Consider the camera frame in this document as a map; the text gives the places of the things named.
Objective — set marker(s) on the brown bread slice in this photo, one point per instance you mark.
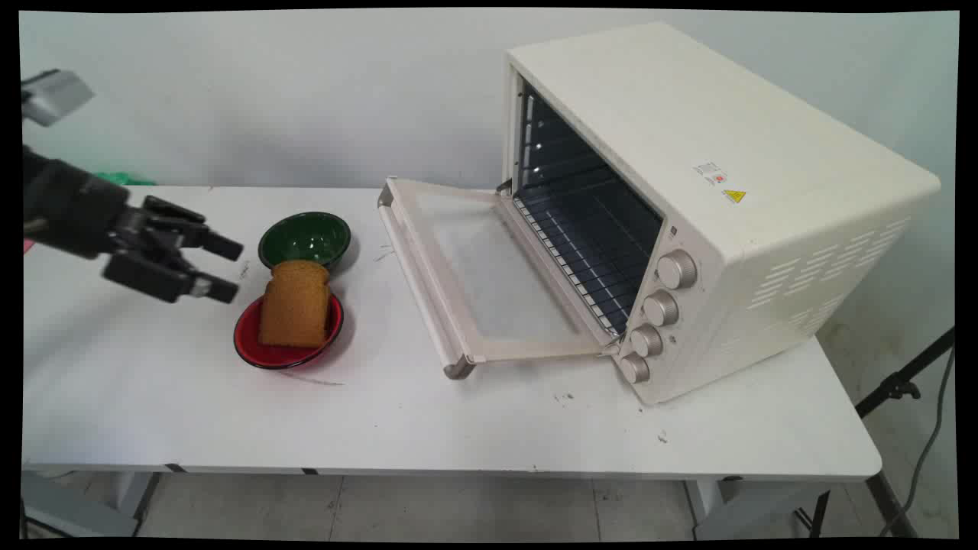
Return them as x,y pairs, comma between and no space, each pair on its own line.
295,304

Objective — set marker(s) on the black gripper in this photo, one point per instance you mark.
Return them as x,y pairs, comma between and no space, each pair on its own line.
69,210

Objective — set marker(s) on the silver oven knob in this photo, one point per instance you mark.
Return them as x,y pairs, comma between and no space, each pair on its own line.
634,368
646,341
661,308
677,269

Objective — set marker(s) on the white toaster oven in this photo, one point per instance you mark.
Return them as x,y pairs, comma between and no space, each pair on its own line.
726,191

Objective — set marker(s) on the green object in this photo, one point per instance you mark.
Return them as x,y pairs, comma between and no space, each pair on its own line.
126,179

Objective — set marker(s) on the black tripod stand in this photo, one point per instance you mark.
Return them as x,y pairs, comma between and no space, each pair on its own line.
886,428

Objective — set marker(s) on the green bowl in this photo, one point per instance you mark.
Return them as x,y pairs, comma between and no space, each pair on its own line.
306,238

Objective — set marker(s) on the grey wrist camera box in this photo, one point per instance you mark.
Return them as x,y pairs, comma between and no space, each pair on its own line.
54,96

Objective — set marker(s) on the white table leg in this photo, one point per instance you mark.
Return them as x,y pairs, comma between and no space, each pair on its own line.
752,508
84,504

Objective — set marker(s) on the metal oven rack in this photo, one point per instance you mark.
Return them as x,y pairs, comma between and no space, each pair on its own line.
588,244

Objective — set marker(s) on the red plate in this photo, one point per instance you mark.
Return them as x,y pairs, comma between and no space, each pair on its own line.
284,344

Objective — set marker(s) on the glass oven door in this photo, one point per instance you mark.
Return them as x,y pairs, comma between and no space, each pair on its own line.
489,283

